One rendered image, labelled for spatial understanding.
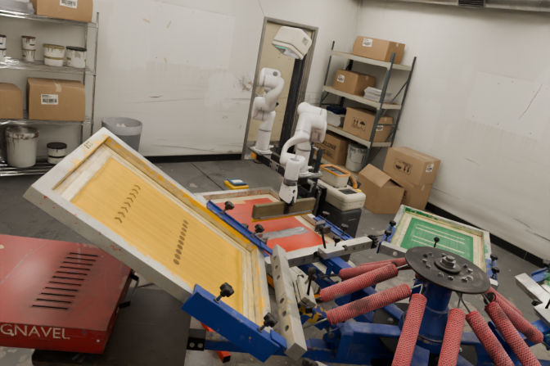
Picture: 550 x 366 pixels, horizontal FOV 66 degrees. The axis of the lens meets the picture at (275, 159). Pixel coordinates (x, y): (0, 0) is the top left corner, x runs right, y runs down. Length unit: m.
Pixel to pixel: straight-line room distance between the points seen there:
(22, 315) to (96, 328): 0.22
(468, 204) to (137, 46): 4.57
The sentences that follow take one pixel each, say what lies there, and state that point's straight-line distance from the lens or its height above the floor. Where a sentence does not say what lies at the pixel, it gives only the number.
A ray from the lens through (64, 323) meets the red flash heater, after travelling 1.44.
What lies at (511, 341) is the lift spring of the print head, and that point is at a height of 1.18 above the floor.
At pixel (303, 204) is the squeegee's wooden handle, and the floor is 1.12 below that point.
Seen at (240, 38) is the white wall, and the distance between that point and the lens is 6.05.
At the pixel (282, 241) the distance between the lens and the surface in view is 2.28.
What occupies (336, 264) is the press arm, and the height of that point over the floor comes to 1.04.
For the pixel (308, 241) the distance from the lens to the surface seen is 2.34.
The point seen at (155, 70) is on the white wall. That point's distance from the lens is 5.59.
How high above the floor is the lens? 2.01
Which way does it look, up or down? 17 degrees down
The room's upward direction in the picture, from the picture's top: 11 degrees clockwise
